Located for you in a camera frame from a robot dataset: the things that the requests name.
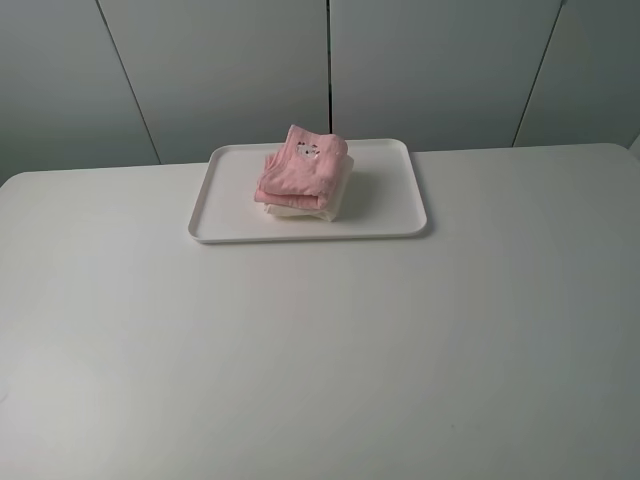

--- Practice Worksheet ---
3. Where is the cream white towel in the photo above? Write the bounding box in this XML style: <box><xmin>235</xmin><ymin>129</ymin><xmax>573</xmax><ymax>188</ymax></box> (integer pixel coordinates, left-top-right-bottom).
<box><xmin>255</xmin><ymin>153</ymin><xmax>356</xmax><ymax>224</ymax></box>

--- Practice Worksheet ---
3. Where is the pink towel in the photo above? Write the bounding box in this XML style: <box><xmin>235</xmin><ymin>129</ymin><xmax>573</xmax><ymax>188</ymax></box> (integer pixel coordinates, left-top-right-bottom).
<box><xmin>254</xmin><ymin>125</ymin><xmax>348</xmax><ymax>211</ymax></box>

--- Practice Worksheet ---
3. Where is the white rectangular plastic tray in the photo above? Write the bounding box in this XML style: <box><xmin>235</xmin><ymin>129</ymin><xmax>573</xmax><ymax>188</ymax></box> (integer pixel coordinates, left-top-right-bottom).
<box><xmin>188</xmin><ymin>139</ymin><xmax>428</xmax><ymax>244</ymax></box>

